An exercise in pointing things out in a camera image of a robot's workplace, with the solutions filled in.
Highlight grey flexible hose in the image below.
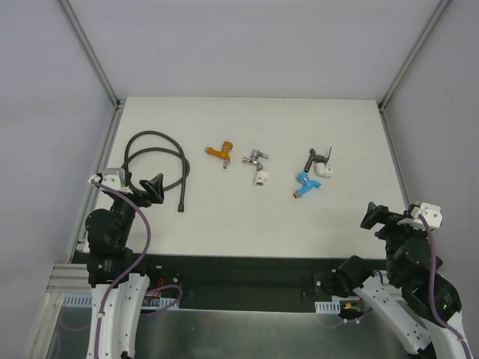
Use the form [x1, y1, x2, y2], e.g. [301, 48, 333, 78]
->
[121, 130, 190, 213]

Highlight white elbow fitting centre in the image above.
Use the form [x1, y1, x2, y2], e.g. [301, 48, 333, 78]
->
[254, 169, 269, 186]

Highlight blue plastic faucet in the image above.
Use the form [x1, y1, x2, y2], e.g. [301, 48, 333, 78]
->
[293, 171, 321, 198]

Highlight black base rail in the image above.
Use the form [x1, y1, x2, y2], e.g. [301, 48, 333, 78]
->
[70, 254, 379, 311]

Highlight dark metal lever faucet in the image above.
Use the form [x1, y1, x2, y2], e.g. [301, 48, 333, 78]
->
[303, 147, 332, 173]

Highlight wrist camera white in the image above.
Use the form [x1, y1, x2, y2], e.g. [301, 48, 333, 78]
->
[88, 168, 133, 194]
[398, 202, 442, 231]

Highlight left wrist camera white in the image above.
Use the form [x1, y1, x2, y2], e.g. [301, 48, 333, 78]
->
[88, 168, 133, 194]

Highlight orange plastic faucet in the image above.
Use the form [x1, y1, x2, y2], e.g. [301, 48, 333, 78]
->
[205, 141, 233, 169]

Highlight left aluminium frame post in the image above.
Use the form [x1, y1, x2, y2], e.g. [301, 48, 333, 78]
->
[59, 0, 124, 109]

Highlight aluminium frame post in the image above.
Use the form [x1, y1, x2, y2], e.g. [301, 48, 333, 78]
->
[59, 0, 124, 109]
[377, 0, 452, 111]

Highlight chrome lever faucet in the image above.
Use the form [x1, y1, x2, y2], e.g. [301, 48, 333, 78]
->
[242, 150, 269, 167]

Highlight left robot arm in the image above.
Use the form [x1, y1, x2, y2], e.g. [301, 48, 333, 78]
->
[85, 168, 164, 358]

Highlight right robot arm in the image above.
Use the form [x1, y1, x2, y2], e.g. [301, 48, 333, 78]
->
[320, 203, 473, 358]

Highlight white elbow fitting right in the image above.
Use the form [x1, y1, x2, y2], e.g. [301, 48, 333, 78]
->
[314, 162, 334, 178]

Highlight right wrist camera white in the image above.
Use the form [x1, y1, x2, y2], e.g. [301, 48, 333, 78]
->
[398, 202, 442, 231]

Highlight right aluminium frame post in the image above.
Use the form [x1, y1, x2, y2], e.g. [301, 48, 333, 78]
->
[377, 0, 452, 111]

